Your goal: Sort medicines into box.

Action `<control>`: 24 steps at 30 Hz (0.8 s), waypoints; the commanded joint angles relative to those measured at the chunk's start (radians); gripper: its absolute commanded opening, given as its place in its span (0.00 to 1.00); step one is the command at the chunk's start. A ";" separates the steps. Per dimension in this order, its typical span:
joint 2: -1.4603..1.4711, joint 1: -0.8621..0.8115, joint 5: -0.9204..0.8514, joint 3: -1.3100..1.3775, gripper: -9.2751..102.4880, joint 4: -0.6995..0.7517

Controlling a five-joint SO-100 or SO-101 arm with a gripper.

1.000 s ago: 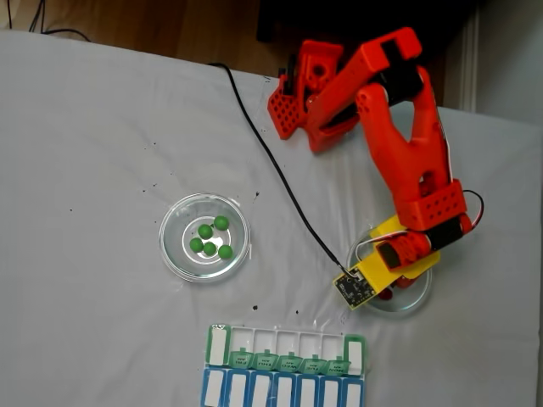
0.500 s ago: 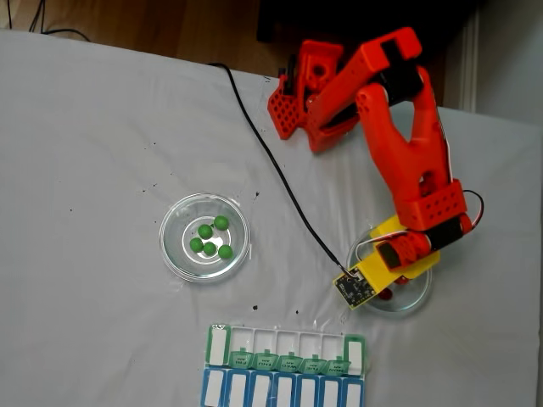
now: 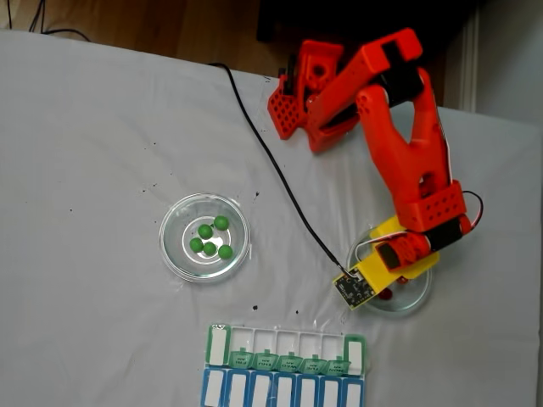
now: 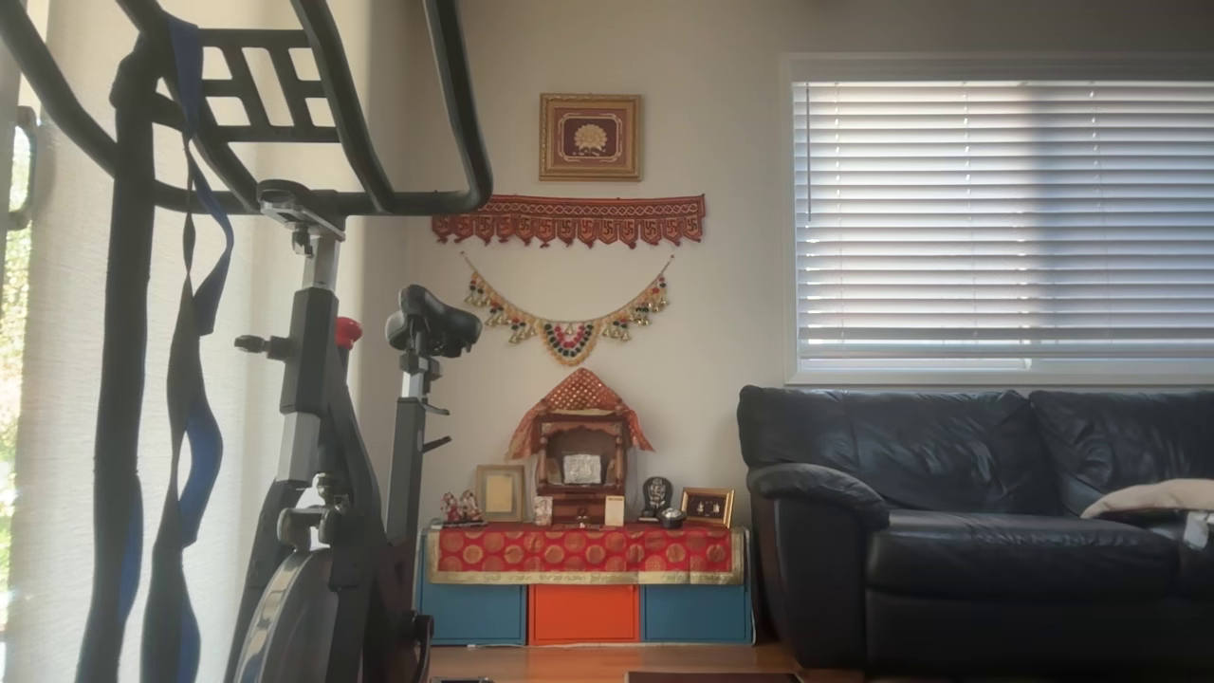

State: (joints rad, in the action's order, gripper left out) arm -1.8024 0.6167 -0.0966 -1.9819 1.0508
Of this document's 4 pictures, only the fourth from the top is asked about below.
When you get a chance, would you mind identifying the wooden shrine with red canopy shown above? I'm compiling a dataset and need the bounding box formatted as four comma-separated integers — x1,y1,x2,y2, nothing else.
506,368,655,526

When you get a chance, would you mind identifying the red gold patterned cloth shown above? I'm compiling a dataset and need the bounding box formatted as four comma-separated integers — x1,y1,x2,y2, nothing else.
424,522,747,586

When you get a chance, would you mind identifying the orange storage cube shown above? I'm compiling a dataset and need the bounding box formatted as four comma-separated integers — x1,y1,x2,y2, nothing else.
528,583,641,647

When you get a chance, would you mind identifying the blue storage cube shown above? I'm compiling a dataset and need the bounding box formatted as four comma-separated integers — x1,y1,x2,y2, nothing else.
417,581,527,648
642,581,753,646

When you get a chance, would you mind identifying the black exercise bike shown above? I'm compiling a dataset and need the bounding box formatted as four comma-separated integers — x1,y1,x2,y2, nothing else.
0,0,494,683

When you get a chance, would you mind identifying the black leather sofa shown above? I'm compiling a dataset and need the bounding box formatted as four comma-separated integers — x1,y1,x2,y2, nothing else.
737,384,1214,676

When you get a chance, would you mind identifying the white horizontal window blind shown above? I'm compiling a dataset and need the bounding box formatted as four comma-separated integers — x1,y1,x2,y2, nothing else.
793,80,1214,373

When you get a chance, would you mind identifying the pale window curtain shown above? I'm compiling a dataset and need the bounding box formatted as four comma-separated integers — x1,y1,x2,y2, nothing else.
0,0,371,683

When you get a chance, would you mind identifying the beige cushion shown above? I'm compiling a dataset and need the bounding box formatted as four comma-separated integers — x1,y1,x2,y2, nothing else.
1081,478,1214,521

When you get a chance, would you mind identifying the beaded garland wall hanging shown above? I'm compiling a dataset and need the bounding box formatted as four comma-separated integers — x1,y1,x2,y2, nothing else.
461,251,676,368

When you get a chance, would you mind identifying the red embroidered wall hanging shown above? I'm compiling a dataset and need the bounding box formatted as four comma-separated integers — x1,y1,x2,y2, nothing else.
432,194,708,250

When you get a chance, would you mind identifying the pale wooden picture frame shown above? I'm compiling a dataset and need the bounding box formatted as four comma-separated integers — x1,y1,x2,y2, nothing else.
475,464,526,524

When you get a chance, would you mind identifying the gold photo frame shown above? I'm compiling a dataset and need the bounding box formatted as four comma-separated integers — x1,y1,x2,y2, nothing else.
680,487,736,529

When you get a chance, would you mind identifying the gold framed wall picture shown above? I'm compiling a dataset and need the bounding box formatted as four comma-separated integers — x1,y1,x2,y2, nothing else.
539,93,644,183

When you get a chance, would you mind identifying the black blue resistance strap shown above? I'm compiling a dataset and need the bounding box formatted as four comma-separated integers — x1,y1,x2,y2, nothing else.
140,14,236,683
74,33,157,683

